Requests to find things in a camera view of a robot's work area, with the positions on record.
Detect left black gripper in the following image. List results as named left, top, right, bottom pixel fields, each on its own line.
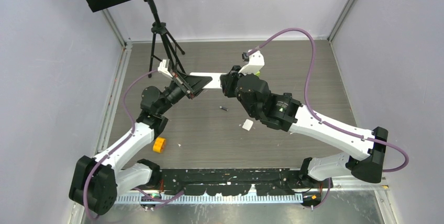
left=158, top=70, right=212, bottom=116

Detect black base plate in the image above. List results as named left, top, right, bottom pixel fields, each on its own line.
left=149, top=168, right=332, bottom=196

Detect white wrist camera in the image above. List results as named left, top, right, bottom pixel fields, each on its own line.
left=157, top=59, right=173, bottom=80
left=239, top=51, right=264, bottom=75

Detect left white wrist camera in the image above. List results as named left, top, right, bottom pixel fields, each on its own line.
left=157, top=59, right=173, bottom=80

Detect black tripod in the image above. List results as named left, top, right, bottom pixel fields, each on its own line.
left=144, top=0, right=185, bottom=73

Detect yellow toy block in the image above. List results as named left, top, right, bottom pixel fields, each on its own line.
left=152, top=137, right=166, bottom=153

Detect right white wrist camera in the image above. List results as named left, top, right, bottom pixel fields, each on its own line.
left=239, top=51, right=264, bottom=75

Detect white cable duct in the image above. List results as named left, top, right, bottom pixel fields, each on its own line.
left=115, top=193, right=303, bottom=205

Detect white battery cover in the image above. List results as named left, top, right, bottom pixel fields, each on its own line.
left=241, top=119, right=253, bottom=131

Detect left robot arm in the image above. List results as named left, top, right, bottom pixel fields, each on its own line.
left=69, top=72, right=213, bottom=219

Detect white remote control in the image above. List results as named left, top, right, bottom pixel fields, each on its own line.
left=190, top=72, right=226, bottom=89

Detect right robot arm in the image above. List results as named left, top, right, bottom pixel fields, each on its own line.
left=220, top=65, right=388, bottom=188

